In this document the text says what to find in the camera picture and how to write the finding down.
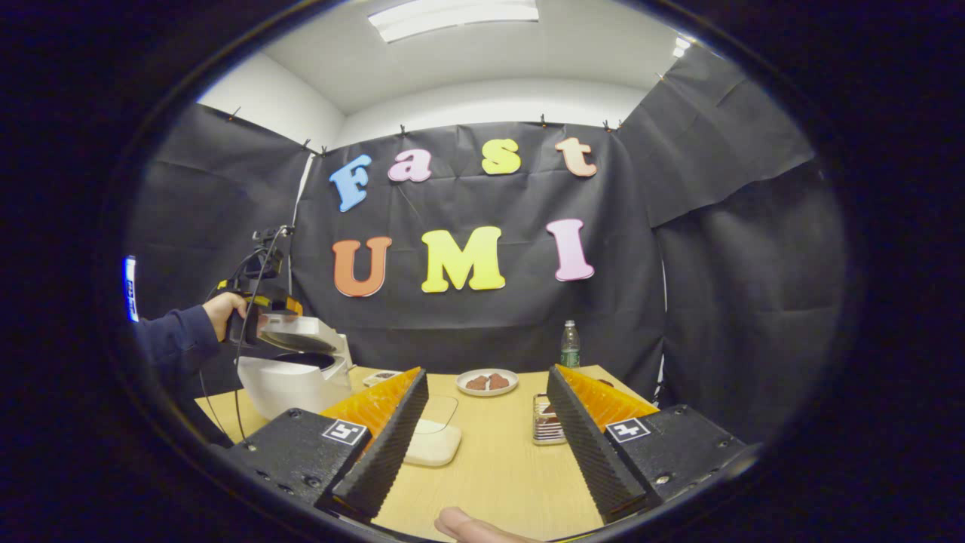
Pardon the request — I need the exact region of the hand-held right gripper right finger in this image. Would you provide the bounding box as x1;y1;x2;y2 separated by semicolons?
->
547;364;747;525

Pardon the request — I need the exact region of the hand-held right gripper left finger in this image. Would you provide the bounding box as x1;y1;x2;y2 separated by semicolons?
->
226;367;430;525

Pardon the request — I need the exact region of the metal wire chopstick holder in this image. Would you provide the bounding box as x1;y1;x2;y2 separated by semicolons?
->
532;393;568;446

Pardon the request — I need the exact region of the white rice cooker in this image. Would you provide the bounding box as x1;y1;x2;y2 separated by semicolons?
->
236;315;355;421

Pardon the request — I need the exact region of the green label water bottle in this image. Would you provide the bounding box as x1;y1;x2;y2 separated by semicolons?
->
559;320;581;369

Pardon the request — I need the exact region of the white round plate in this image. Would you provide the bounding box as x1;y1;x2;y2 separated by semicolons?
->
455;368;519;397

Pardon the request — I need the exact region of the long ceiling light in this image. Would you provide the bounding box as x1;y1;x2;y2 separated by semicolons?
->
367;0;540;44

